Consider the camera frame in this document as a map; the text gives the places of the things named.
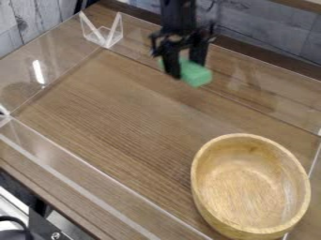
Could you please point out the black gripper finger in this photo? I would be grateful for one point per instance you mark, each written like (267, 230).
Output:
(198, 50)
(170, 55)

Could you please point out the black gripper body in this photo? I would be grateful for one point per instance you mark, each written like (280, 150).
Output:
(181, 37)

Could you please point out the green rectangular block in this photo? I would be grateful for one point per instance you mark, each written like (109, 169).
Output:
(194, 74)

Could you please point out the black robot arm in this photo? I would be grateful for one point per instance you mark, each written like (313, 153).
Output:
(178, 15)

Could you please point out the wooden bowl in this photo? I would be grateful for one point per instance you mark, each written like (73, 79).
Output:
(251, 187)

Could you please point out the clear acrylic corner bracket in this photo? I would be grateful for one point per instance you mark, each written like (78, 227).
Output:
(102, 36)

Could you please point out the clear acrylic tray wall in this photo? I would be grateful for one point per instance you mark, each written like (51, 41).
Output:
(99, 130)

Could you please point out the black metal table bracket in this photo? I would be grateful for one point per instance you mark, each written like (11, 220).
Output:
(43, 230)

